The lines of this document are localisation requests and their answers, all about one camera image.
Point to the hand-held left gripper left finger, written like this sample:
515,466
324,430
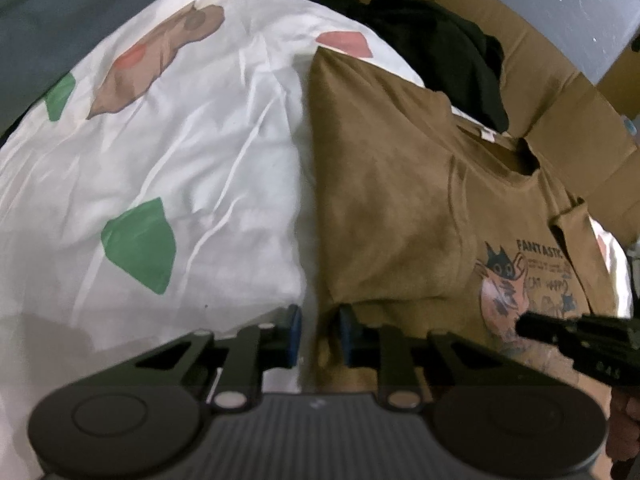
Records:
295,336

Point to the pale blue-grey board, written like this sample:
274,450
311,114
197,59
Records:
550,5

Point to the pile of black clothes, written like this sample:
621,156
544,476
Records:
440,45

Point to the flattened cardboard sheet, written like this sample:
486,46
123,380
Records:
550,100

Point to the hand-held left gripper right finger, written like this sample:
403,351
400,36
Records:
346,336

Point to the brown printed T-shirt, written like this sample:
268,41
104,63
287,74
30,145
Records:
390,185

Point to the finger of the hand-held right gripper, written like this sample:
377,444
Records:
545,330

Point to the small pastel toy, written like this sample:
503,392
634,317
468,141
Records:
632,124

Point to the white bear print bedsheet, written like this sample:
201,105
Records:
175,160

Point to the dark grey cloth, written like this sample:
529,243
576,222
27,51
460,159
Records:
50,25

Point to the person's right hand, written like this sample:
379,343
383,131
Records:
625,430

